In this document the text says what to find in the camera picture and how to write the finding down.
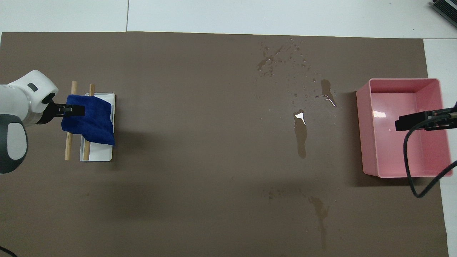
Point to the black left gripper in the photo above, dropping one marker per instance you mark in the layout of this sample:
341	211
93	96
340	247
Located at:
53	112

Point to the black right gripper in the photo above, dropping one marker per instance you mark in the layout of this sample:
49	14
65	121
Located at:
446	119

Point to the blue towel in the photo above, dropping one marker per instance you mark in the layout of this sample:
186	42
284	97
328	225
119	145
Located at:
89	123

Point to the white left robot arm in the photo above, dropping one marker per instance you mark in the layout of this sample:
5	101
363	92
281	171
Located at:
21	96

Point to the white towel rack base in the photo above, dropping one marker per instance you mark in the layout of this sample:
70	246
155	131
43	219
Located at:
100	153

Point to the small water puddle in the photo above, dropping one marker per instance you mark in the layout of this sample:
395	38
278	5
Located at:
326	89

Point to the scattered water droplets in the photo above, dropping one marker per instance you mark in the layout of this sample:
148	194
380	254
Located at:
266	64

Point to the pink plastic bin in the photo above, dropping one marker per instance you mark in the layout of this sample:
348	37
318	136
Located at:
389	150

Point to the grey ribbed device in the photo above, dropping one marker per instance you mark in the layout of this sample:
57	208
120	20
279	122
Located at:
446	9

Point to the brown table mat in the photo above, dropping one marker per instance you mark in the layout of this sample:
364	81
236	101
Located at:
200	142

